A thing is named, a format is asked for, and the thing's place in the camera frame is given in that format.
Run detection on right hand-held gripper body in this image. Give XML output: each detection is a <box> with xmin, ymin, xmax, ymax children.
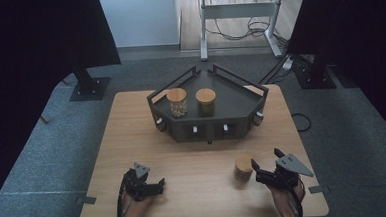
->
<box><xmin>264</xmin><ymin>151</ymin><xmax>315</xmax><ymax>191</ymax></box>

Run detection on person's right hand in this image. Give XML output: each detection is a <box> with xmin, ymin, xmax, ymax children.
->
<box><xmin>268</xmin><ymin>181</ymin><xmax>306</xmax><ymax>213</ymax></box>

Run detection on grey floor tape piece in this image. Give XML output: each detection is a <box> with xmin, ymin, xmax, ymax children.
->
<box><xmin>75</xmin><ymin>194</ymin><xmax>98</xmax><ymax>207</ymax></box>
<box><xmin>307</xmin><ymin>184</ymin><xmax>332</xmax><ymax>196</ymax></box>

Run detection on black cable loop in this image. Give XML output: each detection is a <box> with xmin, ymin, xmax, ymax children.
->
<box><xmin>290</xmin><ymin>111</ymin><xmax>312</xmax><ymax>133</ymax></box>

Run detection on black cables under desk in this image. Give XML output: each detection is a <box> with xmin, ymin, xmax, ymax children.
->
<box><xmin>203</xmin><ymin>0</ymin><xmax>291</xmax><ymax>54</ymax></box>

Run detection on black power strip cables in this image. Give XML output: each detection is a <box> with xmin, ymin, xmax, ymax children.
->
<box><xmin>257</xmin><ymin>54</ymin><xmax>293</xmax><ymax>86</ymax></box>

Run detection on glass jar with brown contents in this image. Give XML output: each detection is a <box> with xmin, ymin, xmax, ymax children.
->
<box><xmin>232</xmin><ymin>153</ymin><xmax>256</xmax><ymax>183</ymax></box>

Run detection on glass jar with pale contents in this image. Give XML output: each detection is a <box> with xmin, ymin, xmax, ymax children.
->
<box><xmin>165</xmin><ymin>87</ymin><xmax>189</xmax><ymax>119</ymax></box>

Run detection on hand-held gripper cable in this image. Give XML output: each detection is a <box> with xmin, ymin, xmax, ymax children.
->
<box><xmin>284</xmin><ymin>172</ymin><xmax>308</xmax><ymax>217</ymax></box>
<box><xmin>113</xmin><ymin>170</ymin><xmax>136</xmax><ymax>217</ymax></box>

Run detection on person's left hand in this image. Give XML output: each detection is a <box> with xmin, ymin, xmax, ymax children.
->
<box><xmin>120</xmin><ymin>191</ymin><xmax>160</xmax><ymax>216</ymax></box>

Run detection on dark curtain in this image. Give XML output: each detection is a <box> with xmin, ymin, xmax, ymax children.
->
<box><xmin>0</xmin><ymin>0</ymin><xmax>130</xmax><ymax>213</ymax></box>
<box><xmin>283</xmin><ymin>0</ymin><xmax>386</xmax><ymax>154</ymax></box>

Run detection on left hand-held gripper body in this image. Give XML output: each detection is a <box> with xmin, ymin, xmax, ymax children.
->
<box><xmin>123</xmin><ymin>161</ymin><xmax>153</xmax><ymax>202</ymax></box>

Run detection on white desk frame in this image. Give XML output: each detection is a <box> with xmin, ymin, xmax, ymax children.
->
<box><xmin>189</xmin><ymin>0</ymin><xmax>312</xmax><ymax>63</ymax></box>

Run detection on white power strip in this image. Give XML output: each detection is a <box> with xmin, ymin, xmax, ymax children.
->
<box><xmin>281</xmin><ymin>56</ymin><xmax>295</xmax><ymax>72</ymax></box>

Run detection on right hand-held gripper cable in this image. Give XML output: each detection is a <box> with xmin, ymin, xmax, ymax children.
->
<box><xmin>284</xmin><ymin>172</ymin><xmax>308</xmax><ymax>217</ymax></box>

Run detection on glass jar with green contents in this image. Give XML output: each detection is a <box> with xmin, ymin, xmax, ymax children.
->
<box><xmin>194</xmin><ymin>87</ymin><xmax>218</xmax><ymax>118</ymax></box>

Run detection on black stand base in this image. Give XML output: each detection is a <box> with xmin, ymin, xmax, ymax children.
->
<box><xmin>67</xmin><ymin>66</ymin><xmax>112</xmax><ymax>103</ymax></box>
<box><xmin>291</xmin><ymin>52</ymin><xmax>338</xmax><ymax>91</ymax></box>

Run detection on black corner shelf rack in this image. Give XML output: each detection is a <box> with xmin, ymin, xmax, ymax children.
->
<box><xmin>144</xmin><ymin>61</ymin><xmax>273</xmax><ymax>148</ymax></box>

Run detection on left hand-held gripper cable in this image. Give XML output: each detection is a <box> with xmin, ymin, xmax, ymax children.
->
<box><xmin>113</xmin><ymin>170</ymin><xmax>136</xmax><ymax>217</ymax></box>

